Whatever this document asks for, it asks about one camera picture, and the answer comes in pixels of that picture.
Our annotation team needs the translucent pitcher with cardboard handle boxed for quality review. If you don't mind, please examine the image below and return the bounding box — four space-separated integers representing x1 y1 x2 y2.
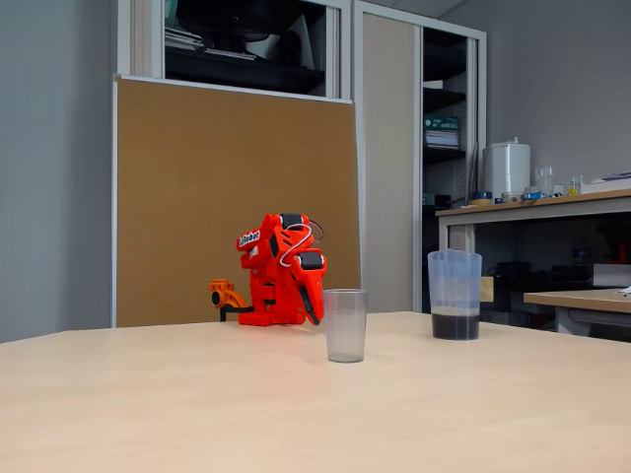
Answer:
427 248 495 342

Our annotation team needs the clear drinking glass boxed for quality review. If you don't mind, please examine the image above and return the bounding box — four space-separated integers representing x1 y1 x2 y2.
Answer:
322 288 370 365
534 166 555 196

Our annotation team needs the orange table clamp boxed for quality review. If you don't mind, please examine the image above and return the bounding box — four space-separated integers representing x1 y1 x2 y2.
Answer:
208 278 255 322

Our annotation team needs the brown cork board panel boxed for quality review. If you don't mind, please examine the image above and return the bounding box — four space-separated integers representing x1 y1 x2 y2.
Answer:
111 73 362 329

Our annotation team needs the grey metal cabinet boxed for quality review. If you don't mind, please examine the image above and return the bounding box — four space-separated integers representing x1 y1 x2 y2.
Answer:
116 0 354 101
352 0 488 314

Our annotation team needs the stack of white papers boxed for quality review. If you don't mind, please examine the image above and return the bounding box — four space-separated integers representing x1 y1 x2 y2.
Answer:
424 130 462 151

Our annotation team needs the green book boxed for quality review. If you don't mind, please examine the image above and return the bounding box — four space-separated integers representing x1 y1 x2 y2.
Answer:
424 115 460 132

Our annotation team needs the white cylindrical appliance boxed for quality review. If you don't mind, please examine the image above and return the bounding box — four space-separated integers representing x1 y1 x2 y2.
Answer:
482 137 532 201

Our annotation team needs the wooden top workbench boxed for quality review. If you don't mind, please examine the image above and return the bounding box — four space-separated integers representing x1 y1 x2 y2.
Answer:
435 188 631 316

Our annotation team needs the low wooden top desk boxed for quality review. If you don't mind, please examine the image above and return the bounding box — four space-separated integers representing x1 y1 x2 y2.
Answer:
523 288 631 337

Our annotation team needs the stack of papers and folders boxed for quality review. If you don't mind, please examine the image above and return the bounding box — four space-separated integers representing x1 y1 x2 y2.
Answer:
164 27 205 51

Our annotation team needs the white storage box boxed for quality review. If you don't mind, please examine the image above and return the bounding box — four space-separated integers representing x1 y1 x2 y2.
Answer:
593 263 631 289

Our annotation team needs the white flat box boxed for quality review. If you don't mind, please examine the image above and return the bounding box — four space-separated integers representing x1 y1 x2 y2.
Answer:
581 170 631 195

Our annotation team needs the white servo cable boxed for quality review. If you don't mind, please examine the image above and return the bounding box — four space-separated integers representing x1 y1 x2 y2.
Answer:
278 224 316 270

